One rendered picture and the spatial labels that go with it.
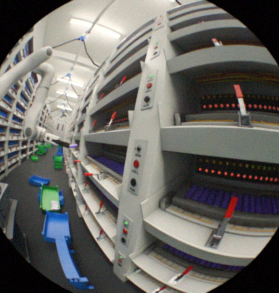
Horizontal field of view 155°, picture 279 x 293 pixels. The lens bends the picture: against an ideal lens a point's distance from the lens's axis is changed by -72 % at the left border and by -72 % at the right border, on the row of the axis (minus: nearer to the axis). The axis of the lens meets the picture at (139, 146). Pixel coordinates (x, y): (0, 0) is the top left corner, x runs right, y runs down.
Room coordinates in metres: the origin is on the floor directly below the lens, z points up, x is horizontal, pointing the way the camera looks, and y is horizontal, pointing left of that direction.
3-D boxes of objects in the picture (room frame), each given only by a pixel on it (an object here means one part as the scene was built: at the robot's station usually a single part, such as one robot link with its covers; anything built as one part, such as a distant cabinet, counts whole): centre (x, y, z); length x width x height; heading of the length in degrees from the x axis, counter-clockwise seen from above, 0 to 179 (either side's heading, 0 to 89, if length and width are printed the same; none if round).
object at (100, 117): (0.83, 0.39, 0.89); 0.20 x 0.09 x 1.78; 131
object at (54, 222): (0.46, 0.49, 0.04); 0.30 x 0.20 x 0.08; 34
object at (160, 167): (0.31, -0.08, 0.89); 0.20 x 0.09 x 1.78; 131
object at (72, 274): (0.20, 0.22, 0.10); 0.30 x 0.08 x 0.20; 39
